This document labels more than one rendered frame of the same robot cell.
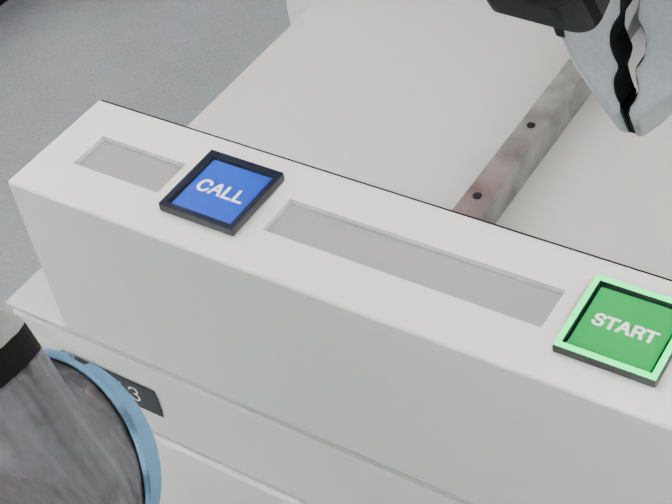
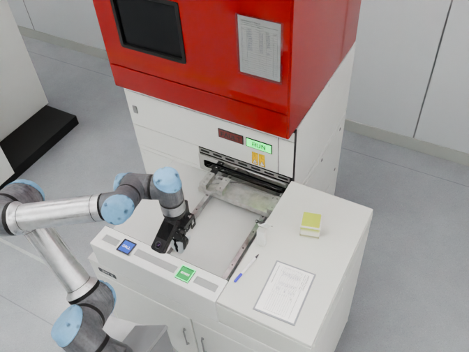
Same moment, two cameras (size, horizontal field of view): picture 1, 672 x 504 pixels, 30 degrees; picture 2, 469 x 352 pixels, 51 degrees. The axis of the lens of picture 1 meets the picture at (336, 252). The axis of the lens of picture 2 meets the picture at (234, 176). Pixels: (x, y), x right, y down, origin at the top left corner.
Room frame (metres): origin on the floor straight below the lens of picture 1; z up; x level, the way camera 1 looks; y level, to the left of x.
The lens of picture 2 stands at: (-0.56, -0.22, 2.46)
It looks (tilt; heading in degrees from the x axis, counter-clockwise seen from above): 46 degrees down; 353
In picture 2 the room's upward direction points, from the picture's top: 4 degrees counter-clockwise
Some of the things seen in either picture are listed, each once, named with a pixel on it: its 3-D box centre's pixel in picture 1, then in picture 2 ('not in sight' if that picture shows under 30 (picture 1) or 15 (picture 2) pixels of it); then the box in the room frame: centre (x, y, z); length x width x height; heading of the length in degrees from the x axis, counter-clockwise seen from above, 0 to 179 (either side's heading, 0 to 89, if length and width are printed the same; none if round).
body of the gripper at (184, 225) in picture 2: not in sight; (177, 219); (0.44, -0.15, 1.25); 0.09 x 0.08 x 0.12; 141
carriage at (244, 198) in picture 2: not in sight; (239, 196); (0.82, -0.41, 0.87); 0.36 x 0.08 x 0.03; 51
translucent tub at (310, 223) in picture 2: not in sight; (310, 225); (0.51, -0.62, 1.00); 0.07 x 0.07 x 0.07; 66
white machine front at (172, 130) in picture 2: not in sight; (206, 140); (1.04, -0.31, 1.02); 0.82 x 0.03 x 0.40; 51
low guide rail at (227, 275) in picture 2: not in sight; (248, 242); (0.60, -0.40, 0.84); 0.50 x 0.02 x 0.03; 141
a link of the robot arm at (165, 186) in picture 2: not in sight; (167, 187); (0.44, -0.14, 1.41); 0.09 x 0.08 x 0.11; 73
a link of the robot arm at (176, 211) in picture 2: not in sight; (172, 204); (0.44, -0.15, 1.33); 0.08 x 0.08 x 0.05
